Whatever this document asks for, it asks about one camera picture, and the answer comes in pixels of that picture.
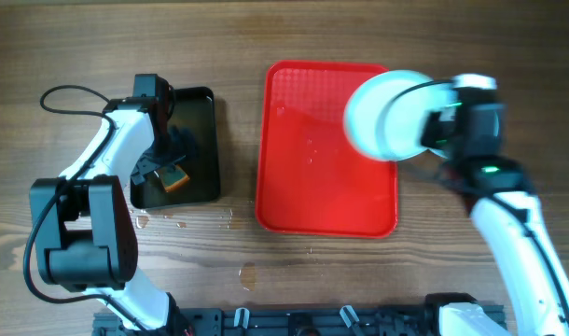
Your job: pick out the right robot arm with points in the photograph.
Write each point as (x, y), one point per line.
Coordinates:
(502, 203)

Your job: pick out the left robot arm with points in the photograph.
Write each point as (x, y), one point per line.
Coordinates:
(83, 245)

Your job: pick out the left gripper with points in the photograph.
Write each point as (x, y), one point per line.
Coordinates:
(187, 143)

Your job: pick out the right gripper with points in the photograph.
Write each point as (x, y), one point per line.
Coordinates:
(439, 118)

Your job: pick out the red plastic tray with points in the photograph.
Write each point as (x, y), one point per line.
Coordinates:
(310, 180)

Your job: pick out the orange green scrub sponge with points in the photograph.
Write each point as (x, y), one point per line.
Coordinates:
(172, 177)

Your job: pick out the light blue plate top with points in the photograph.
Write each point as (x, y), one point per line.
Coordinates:
(384, 118)

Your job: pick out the black water tray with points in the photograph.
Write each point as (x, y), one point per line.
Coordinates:
(194, 109)

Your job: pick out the light blue plate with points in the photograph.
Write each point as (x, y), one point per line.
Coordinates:
(469, 134)
(384, 118)

